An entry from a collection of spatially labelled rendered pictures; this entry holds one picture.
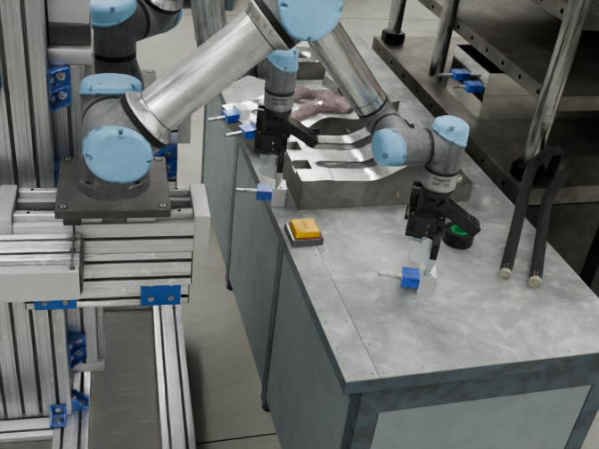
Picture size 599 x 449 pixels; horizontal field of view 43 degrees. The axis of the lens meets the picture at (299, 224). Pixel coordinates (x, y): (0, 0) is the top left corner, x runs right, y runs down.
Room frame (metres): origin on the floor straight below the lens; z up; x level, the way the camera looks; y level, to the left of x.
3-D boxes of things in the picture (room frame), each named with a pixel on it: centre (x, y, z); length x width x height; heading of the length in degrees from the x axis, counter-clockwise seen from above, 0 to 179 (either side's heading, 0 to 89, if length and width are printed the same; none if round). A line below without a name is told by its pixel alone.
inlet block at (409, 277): (1.44, -0.26, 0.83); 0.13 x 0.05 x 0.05; 89
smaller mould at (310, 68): (2.68, 0.10, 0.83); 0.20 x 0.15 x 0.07; 109
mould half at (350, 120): (2.23, 0.01, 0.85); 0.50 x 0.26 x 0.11; 126
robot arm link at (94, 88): (1.35, 0.39, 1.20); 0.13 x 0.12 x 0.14; 19
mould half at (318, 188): (1.92, -0.19, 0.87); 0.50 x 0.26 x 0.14; 109
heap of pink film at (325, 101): (2.23, 0.01, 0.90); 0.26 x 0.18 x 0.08; 126
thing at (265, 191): (1.74, 0.11, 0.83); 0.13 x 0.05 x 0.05; 96
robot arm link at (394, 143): (1.43, -0.18, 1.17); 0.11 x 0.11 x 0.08; 19
